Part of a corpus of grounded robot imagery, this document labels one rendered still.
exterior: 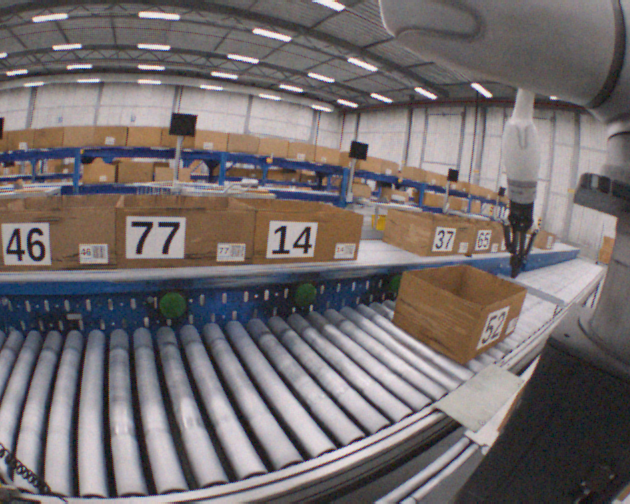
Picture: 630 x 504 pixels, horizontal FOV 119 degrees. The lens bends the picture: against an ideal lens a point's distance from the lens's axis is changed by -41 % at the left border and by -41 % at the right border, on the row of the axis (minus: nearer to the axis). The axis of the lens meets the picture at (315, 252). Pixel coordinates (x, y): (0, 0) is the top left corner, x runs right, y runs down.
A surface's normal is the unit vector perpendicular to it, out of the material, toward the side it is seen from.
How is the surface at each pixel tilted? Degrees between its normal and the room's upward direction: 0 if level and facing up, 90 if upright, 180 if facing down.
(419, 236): 90
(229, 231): 90
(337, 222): 90
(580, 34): 126
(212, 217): 90
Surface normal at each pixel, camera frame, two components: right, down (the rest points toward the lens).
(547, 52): -0.32, 0.90
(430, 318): -0.84, 0.04
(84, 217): 0.52, 0.28
